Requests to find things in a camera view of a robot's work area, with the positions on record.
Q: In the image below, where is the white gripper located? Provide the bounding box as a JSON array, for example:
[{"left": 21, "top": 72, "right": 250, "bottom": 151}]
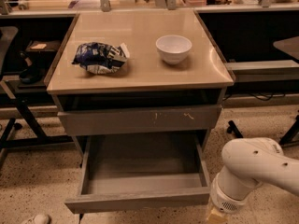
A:
[{"left": 206, "top": 175, "right": 247, "bottom": 224}]

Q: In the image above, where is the grey drawer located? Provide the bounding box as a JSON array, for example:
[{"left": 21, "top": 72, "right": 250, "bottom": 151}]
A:
[
  {"left": 58, "top": 105, "right": 221, "bottom": 136},
  {"left": 65, "top": 132, "right": 209, "bottom": 214}
]

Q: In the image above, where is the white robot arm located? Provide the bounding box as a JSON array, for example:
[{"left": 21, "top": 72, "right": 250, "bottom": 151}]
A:
[{"left": 205, "top": 138, "right": 299, "bottom": 224}]

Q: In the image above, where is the grey top drawer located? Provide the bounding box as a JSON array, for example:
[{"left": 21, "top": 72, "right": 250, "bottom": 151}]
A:
[{"left": 58, "top": 105, "right": 221, "bottom": 136}]

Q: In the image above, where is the grey drawer cabinet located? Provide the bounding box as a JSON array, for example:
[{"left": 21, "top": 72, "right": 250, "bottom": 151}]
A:
[{"left": 43, "top": 8, "right": 236, "bottom": 147}]

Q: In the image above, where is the black wheeled stand leg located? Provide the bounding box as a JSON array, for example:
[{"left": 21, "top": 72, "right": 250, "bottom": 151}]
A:
[{"left": 226, "top": 120, "right": 243, "bottom": 138}]

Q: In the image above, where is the white shoe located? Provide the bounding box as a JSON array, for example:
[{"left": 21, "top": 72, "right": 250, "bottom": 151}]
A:
[{"left": 21, "top": 214, "right": 50, "bottom": 224}]

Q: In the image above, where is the white ceramic bowl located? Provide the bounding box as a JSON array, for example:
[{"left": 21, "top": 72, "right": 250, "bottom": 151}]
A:
[{"left": 156, "top": 35, "right": 192, "bottom": 64}]

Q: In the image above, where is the crumpled blue chip bag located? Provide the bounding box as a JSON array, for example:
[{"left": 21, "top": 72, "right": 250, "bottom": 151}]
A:
[{"left": 72, "top": 42, "right": 130, "bottom": 75}]

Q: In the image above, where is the black bag under bench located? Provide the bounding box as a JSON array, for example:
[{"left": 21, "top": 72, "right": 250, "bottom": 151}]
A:
[{"left": 19, "top": 51, "right": 42, "bottom": 84}]

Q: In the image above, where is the dark box with note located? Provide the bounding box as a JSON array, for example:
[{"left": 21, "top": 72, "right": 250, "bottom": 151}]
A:
[{"left": 25, "top": 40, "right": 61, "bottom": 59}]

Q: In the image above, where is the grey metal bench rail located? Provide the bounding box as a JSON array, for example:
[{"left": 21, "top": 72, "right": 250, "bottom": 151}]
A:
[{"left": 225, "top": 60, "right": 299, "bottom": 83}]

